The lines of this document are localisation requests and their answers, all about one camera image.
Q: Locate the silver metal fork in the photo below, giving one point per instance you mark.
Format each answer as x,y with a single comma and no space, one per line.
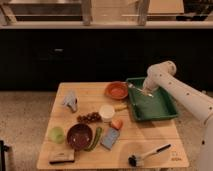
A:
130,85

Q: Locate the green plastic tray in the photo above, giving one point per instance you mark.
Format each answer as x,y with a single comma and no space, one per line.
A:
143,108

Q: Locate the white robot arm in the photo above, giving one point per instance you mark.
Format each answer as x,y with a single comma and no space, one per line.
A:
199,104

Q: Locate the red orange bowl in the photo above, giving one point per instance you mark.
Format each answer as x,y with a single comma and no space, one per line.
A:
116,90

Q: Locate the dark maroon bowl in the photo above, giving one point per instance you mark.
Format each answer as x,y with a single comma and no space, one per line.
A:
79,136

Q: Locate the yellow corn piece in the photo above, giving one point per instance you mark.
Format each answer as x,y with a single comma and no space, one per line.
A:
120,107

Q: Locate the white cup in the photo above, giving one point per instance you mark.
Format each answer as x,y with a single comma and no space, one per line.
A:
107,112

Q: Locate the bunch of dark grapes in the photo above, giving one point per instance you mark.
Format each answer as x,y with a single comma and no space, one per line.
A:
89,118

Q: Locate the grey blue crumpled cloth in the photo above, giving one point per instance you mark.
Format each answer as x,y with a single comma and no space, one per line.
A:
70,100

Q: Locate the orange carrot piece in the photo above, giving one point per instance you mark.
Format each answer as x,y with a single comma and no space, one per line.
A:
116,124

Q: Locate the wooden folding table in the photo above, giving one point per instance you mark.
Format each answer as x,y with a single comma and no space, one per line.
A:
135,137

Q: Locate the green cucumber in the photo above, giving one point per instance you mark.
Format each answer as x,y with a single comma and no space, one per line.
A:
96,139

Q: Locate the blue sponge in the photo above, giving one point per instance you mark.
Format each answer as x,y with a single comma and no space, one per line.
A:
110,138

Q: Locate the green apple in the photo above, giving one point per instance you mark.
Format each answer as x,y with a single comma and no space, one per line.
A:
56,135

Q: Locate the black and white dish brush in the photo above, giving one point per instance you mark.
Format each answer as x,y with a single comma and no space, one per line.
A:
138,160

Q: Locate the wooden block with black base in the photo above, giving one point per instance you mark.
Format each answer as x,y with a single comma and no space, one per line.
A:
61,156

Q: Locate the wooden window frame shelf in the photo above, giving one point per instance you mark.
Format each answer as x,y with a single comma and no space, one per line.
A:
106,14

